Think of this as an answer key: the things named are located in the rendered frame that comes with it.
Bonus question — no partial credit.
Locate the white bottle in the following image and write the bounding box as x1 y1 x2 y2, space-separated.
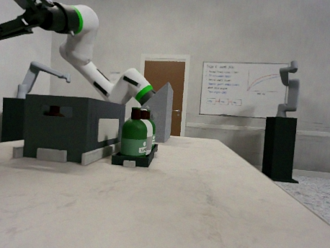
140 109 153 156

